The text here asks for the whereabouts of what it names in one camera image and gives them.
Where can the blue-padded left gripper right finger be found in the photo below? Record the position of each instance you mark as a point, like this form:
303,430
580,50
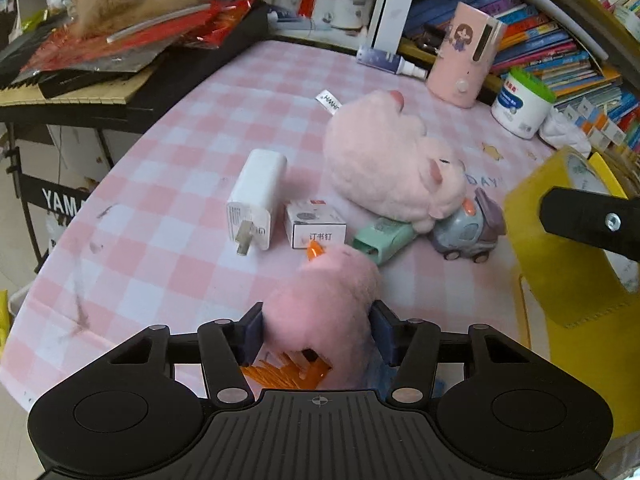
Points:
385,330

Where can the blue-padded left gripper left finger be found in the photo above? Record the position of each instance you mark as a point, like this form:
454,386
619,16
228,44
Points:
251,334

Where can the pink plush hair claw clip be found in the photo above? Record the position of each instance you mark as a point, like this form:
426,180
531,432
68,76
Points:
316,324

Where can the yellow cardboard box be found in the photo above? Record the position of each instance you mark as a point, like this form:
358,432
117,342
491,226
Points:
589,298

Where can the mint green stapler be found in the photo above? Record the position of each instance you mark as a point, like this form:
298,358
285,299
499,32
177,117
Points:
383,239

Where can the white quilted pouch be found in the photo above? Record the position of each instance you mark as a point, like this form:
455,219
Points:
558,131

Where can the small white staples box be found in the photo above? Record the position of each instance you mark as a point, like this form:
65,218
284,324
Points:
308,221

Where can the grey purple toy truck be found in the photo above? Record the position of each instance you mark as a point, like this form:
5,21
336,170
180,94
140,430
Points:
472,231

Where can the row of colourful books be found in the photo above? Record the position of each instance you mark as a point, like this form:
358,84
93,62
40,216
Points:
538,45

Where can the white jar green lid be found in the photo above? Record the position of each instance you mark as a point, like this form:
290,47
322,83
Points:
522,104

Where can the large pink plush pig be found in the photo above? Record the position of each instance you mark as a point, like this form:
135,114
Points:
381,158

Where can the pink checkered tablecloth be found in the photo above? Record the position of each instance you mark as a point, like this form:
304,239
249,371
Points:
152,245

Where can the pink cylindrical humidifier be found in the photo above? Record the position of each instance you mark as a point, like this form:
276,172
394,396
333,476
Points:
465,56

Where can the keyboard stand black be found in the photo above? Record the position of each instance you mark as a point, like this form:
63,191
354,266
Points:
42,180

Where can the blue spray bottle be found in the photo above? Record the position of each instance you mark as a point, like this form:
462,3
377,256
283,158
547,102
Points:
389,63

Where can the red foil paper stack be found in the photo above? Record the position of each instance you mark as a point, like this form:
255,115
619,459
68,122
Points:
205,26

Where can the right white pen holder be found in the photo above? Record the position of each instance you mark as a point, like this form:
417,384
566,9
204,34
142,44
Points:
343,14

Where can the white wall charger plug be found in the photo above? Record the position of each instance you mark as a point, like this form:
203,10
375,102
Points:
254,202

